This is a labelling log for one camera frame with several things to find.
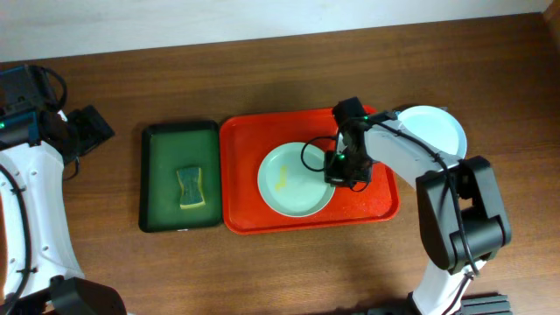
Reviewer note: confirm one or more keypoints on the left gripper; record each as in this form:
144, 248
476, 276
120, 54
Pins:
94, 127

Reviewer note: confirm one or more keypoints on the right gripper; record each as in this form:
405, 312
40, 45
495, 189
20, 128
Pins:
346, 173

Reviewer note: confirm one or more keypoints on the mint green plate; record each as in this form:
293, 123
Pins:
290, 181

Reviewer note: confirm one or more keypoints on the light blue plate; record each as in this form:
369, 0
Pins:
432, 124

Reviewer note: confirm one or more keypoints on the yellow green scrub sponge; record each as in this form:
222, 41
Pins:
190, 182

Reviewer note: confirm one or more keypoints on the white plate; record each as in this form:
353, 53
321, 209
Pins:
459, 140

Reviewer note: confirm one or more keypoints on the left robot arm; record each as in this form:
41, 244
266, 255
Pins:
38, 141

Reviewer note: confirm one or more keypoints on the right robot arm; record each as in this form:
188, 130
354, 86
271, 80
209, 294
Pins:
462, 218

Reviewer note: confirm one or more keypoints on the red plastic tray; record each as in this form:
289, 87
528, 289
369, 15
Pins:
245, 140

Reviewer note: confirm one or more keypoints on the black tray with green water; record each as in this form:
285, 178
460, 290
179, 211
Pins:
166, 149

